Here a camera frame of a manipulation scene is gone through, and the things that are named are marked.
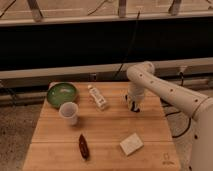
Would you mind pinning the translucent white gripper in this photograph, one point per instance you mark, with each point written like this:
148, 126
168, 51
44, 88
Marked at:
135, 93

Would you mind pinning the black eraser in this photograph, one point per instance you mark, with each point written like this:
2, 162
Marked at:
132, 105

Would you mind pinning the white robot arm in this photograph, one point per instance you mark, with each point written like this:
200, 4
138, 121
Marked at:
195, 105

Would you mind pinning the white sponge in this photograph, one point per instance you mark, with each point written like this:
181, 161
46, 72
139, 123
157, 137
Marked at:
131, 144

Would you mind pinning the white tube bottle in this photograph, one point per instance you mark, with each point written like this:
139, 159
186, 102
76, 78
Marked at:
98, 97

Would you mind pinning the wooden cutting board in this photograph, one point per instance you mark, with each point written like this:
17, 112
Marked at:
55, 144

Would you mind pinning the white plastic cup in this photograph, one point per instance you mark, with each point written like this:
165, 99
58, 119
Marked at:
69, 111

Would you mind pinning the dark red chili pepper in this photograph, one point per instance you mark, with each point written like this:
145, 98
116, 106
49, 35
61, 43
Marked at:
83, 147

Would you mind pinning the green bowl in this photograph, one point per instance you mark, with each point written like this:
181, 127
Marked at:
61, 93

